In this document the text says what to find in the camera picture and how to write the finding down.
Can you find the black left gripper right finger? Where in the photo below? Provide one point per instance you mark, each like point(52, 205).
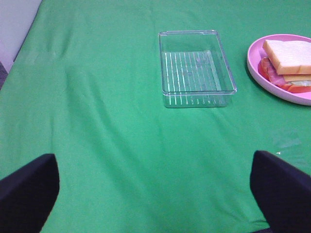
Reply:
point(282, 193)

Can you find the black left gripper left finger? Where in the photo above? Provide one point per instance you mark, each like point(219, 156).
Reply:
point(28, 195)

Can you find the green lettuce leaf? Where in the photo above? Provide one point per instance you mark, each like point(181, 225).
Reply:
point(302, 83)

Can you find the bread slice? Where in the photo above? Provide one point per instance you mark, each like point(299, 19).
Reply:
point(289, 57)
point(294, 88)

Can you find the yellow cheese slice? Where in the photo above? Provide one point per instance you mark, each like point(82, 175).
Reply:
point(297, 77)

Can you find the bacon strip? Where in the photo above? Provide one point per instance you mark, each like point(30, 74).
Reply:
point(267, 70)

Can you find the green tablecloth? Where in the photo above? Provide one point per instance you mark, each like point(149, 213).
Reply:
point(86, 86)

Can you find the pink round plate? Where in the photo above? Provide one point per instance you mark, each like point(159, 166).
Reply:
point(256, 53)

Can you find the left clear plastic tray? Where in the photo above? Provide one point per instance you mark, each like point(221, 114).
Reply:
point(194, 70)

